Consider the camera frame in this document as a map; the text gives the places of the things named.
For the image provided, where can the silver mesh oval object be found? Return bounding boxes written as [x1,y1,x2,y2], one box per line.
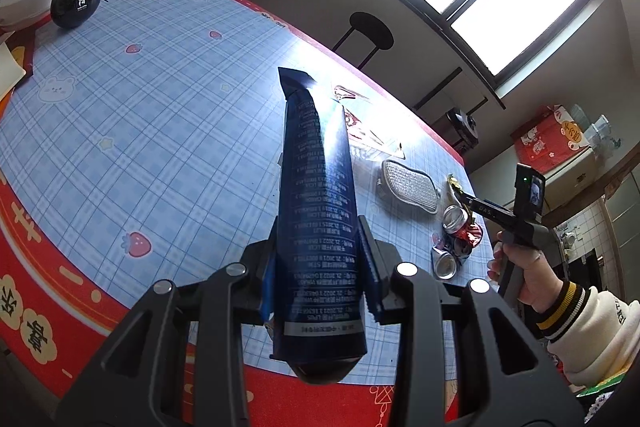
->
[377,159,441,215]

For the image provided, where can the black round stool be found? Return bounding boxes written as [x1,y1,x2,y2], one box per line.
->
[332,12,395,70]

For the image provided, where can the black integrated stove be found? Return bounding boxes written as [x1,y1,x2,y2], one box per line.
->
[575,249,607,293]

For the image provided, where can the red card packaging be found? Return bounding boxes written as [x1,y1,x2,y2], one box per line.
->
[330,84,406,160]

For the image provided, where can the white paper card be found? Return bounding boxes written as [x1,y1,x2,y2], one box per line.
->
[0,42,26,102]

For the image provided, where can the blue plaid table sheet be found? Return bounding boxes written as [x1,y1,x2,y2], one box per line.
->
[0,0,493,378]

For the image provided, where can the red printed cloth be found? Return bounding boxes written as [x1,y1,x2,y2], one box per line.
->
[511,106,593,172]

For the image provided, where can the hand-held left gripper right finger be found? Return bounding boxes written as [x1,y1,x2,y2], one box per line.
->
[357,214,586,427]

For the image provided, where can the table with checkered cloth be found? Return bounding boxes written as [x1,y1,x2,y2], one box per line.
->
[0,0,501,427]

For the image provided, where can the wooden door frame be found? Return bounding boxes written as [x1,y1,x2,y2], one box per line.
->
[545,147,640,228]

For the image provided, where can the black rack with white shelf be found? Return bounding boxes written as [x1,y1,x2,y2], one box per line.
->
[414,67,490,152]

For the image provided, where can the clear plastic containers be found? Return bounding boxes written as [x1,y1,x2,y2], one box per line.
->
[570,104,623,152]

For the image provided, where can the dark blue tube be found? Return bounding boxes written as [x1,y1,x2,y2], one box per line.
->
[270,67,368,383]

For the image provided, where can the person's right hand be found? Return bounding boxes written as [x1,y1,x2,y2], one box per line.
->
[487,242,568,314]

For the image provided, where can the white refrigerator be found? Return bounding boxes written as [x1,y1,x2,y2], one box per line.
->
[510,142,618,208]

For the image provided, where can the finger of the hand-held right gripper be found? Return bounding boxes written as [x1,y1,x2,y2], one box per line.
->
[450,187,516,228]

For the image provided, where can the gold green snack wrapper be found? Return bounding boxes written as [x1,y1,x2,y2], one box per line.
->
[446,173,471,210]

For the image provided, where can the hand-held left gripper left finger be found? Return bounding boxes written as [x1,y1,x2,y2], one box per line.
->
[55,214,281,427]

